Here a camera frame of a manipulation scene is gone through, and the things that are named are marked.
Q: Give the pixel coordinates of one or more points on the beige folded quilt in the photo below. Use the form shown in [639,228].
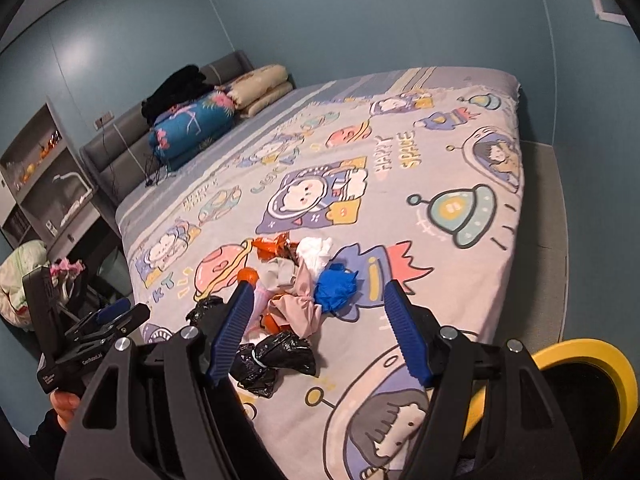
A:
[254,91]

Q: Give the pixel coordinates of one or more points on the cartoon space bed sheet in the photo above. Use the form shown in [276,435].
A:
[411,176]

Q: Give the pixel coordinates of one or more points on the grey bedside shelf unit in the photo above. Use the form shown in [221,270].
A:
[45,193]

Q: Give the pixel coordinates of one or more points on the orange peel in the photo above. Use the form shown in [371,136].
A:
[248,275]

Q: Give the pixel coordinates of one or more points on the orange snack wrapper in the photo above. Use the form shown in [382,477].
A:
[280,246]

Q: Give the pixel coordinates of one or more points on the white crumpled tissue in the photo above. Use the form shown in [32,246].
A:
[314,253]

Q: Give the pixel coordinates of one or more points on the black clothing pile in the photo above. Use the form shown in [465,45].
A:
[184,85]

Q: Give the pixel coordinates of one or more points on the yellow rim trash bin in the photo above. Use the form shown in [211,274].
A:
[595,386]

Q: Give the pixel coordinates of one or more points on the green white clothes pile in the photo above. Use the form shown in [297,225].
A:
[23,260]

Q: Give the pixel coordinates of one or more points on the left hand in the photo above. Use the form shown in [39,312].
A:
[65,405]

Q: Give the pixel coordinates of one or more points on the grey padded headboard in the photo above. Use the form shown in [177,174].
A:
[119,157]

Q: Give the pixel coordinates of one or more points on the black plastic bag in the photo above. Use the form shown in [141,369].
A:
[256,367]

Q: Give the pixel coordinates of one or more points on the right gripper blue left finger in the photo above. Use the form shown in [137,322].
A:
[229,327]

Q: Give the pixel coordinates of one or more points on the pink cloth bundle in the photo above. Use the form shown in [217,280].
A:
[295,307]

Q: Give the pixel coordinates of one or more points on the wall power socket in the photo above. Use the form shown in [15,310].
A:
[102,121]

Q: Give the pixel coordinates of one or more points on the blue floral folded quilt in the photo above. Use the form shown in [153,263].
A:
[180,134]

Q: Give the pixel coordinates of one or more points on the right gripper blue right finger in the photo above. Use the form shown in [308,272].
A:
[411,343]

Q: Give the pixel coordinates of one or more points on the blue glove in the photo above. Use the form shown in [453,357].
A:
[335,287]

